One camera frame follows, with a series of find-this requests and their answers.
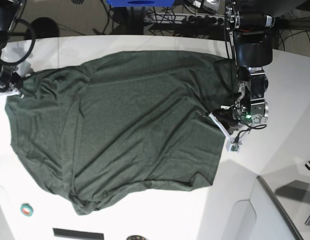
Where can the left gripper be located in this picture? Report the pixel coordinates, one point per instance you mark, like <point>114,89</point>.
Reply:
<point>234,118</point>

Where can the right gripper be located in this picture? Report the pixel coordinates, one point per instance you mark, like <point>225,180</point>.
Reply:
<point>10,80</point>

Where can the dark green t-shirt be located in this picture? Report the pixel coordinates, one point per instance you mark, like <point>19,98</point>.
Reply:
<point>123,123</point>

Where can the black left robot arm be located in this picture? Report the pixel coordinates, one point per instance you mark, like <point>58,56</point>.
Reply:
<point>248,33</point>

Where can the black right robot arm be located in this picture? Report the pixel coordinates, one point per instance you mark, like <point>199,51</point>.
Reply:
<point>11,12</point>

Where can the grey power strip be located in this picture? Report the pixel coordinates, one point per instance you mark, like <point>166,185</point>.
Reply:
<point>184,18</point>

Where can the green red round button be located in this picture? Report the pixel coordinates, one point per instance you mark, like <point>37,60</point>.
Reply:
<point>26,209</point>

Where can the blue plastic bin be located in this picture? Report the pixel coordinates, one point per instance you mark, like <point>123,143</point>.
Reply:
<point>140,3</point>

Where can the black round knob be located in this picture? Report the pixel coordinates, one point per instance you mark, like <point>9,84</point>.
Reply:
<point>136,237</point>

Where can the black white label plate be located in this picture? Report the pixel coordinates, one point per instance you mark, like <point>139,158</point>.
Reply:
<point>78,235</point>

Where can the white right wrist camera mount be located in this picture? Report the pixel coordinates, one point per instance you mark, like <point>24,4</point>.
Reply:
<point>12,92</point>

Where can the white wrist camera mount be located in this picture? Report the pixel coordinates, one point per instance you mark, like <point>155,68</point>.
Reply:
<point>12,92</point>
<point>233,143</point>

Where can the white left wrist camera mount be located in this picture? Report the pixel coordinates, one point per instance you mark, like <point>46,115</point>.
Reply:
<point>233,143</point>

